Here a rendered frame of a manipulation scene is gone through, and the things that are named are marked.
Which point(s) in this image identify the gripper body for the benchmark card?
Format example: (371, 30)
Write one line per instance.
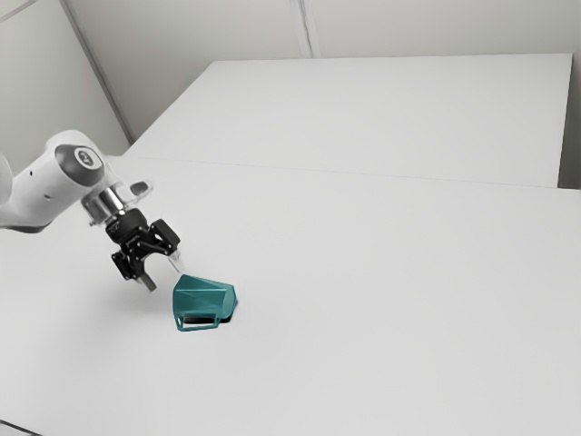
(128, 231)

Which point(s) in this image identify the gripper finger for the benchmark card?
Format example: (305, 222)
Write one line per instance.
(167, 241)
(132, 271)

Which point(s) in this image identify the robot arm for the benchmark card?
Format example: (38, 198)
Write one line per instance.
(41, 191)

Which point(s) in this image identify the teal faceted mug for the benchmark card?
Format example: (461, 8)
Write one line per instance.
(203, 300)

